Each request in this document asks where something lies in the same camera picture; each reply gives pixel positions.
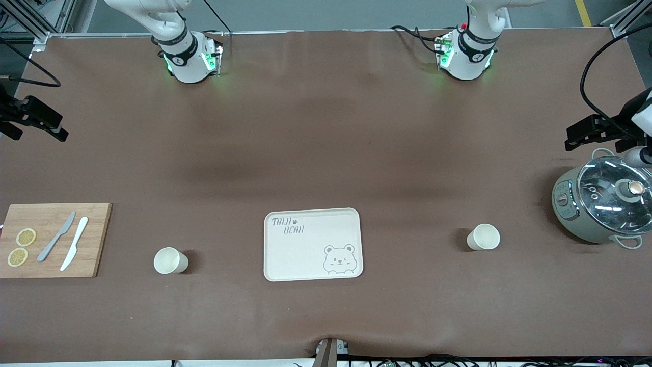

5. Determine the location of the black left base cable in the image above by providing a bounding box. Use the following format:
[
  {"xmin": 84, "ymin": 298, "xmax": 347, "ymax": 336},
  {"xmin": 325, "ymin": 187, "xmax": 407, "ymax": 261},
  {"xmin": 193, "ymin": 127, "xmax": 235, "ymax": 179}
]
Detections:
[{"xmin": 390, "ymin": 24, "xmax": 445, "ymax": 55}]

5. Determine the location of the black base cable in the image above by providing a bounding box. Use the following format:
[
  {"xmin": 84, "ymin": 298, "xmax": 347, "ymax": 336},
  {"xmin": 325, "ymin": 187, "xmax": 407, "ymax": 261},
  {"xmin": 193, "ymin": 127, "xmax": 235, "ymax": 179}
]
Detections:
[
  {"xmin": 202, "ymin": 0, "xmax": 233, "ymax": 36},
  {"xmin": 390, "ymin": 24, "xmax": 445, "ymax": 55}
]

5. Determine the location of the grey mount bracket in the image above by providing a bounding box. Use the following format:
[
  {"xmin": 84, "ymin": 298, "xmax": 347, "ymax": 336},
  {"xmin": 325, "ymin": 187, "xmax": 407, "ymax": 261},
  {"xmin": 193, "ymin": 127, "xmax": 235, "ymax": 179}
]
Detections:
[{"xmin": 315, "ymin": 337, "xmax": 350, "ymax": 367}]

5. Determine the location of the white plastic knife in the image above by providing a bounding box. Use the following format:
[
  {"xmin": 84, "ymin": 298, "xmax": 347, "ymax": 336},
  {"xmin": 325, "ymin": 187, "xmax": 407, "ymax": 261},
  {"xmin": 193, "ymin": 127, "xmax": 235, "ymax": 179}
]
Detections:
[{"xmin": 60, "ymin": 216, "xmax": 89, "ymax": 272}]

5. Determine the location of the brown table cover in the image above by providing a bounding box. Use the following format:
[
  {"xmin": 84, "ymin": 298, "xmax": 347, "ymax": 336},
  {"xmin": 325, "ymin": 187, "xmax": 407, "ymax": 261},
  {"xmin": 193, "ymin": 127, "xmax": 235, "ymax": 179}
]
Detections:
[{"xmin": 0, "ymin": 28, "xmax": 652, "ymax": 363}]

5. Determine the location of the aluminium frame profile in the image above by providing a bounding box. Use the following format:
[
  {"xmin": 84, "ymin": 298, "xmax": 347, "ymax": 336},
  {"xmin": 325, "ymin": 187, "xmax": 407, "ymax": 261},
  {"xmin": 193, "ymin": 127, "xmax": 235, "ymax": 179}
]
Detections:
[
  {"xmin": 0, "ymin": 0, "xmax": 78, "ymax": 47},
  {"xmin": 600, "ymin": 0, "xmax": 652, "ymax": 38}
]

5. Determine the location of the bamboo cutting board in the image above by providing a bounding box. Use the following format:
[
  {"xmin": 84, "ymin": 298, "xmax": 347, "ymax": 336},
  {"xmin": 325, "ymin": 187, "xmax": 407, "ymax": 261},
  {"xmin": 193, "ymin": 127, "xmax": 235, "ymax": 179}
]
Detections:
[{"xmin": 0, "ymin": 203, "xmax": 112, "ymax": 279}]

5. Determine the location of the grey green electric cooker pot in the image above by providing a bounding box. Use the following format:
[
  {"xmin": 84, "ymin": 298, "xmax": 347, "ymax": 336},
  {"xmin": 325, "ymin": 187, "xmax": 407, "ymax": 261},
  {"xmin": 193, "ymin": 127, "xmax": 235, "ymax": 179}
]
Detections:
[{"xmin": 551, "ymin": 147, "xmax": 652, "ymax": 250}]

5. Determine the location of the white IKEA cup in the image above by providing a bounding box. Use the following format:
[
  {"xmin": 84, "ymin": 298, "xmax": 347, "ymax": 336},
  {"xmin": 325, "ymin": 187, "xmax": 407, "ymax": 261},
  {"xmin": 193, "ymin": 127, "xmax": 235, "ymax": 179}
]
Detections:
[
  {"xmin": 153, "ymin": 247, "xmax": 189, "ymax": 275},
  {"xmin": 466, "ymin": 223, "xmax": 501, "ymax": 251}
]

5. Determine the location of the black right base cable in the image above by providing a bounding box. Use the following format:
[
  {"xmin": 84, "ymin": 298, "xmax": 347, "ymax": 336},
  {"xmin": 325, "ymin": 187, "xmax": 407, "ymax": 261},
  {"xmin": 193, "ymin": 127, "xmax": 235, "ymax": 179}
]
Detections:
[{"xmin": 202, "ymin": 0, "xmax": 233, "ymax": 36}]

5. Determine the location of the grey plastic knife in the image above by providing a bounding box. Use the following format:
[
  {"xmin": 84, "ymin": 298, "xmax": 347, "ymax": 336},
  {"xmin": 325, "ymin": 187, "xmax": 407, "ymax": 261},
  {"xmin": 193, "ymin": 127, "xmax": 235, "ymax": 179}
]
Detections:
[{"xmin": 37, "ymin": 211, "xmax": 76, "ymax": 263}]

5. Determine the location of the cream bear print tray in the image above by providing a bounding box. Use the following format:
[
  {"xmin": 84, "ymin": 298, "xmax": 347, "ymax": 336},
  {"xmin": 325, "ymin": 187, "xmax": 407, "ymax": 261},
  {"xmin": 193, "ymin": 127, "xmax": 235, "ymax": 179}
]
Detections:
[{"xmin": 263, "ymin": 207, "xmax": 364, "ymax": 282}]

